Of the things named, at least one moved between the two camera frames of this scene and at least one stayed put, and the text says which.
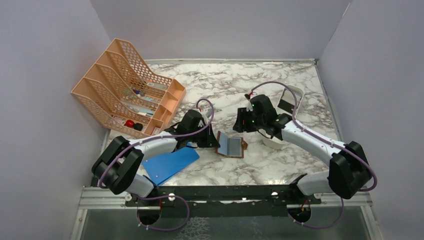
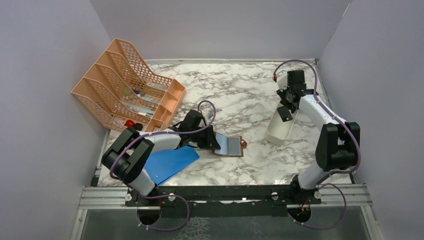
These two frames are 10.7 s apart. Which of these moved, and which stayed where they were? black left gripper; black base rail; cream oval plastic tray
Moved: cream oval plastic tray
Stayed: black base rail; black left gripper
